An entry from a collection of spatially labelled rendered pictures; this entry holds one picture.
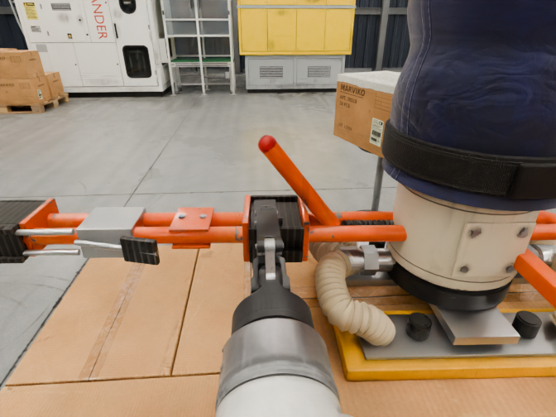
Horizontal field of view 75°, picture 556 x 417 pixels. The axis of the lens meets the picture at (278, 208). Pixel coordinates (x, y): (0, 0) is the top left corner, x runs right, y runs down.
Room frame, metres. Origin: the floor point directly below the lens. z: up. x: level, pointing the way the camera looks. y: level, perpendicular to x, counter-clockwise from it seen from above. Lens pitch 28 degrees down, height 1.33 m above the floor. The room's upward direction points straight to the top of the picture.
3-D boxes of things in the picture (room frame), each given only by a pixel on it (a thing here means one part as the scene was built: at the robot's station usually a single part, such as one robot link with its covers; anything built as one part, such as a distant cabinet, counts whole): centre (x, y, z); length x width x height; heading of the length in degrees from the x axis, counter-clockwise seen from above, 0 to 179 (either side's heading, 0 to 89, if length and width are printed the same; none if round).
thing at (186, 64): (7.80, 1.51, 0.32); 1.25 x 0.52 x 0.63; 94
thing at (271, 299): (0.26, 0.01, 1.08); 0.09 x 0.07 x 0.08; 4
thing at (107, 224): (0.42, 0.22, 1.08); 0.07 x 0.07 x 0.04; 2
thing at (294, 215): (0.42, 0.00, 1.08); 0.10 x 0.08 x 0.06; 2
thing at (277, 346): (0.19, 0.00, 1.08); 0.09 x 0.06 x 0.09; 94
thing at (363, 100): (2.28, -0.69, 0.82); 0.60 x 0.40 x 0.40; 24
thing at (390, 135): (0.43, -0.25, 1.19); 0.23 x 0.23 x 0.04
